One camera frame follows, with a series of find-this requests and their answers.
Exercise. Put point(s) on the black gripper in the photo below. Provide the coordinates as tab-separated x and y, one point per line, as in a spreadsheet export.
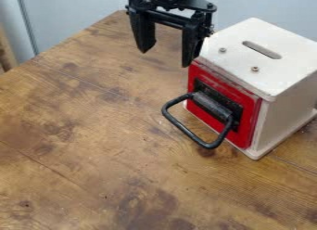
189	15

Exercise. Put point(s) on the red drawer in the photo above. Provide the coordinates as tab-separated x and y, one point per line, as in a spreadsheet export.
233	97

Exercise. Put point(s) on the black metal drawer handle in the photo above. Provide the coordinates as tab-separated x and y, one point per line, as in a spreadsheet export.
220	107

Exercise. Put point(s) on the white wooden box cabinet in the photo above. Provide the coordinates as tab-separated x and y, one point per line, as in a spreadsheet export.
273	63

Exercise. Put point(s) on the wooden object at left edge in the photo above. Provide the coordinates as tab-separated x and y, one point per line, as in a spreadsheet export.
8	61

